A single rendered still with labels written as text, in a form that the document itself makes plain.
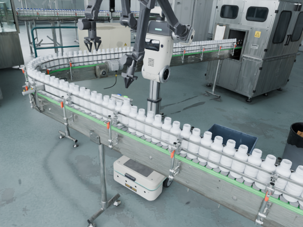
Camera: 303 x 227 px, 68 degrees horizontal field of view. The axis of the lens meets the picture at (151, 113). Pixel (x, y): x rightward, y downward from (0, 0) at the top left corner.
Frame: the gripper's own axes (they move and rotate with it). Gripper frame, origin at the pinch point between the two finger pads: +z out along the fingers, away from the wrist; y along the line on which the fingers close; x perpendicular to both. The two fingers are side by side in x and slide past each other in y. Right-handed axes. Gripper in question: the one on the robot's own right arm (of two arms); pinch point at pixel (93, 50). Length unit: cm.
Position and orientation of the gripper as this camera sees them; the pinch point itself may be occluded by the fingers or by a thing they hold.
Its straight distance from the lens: 170.8
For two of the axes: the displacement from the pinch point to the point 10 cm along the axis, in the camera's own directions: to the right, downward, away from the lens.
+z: -0.6, 8.9, 4.5
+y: -5.7, 3.4, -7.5
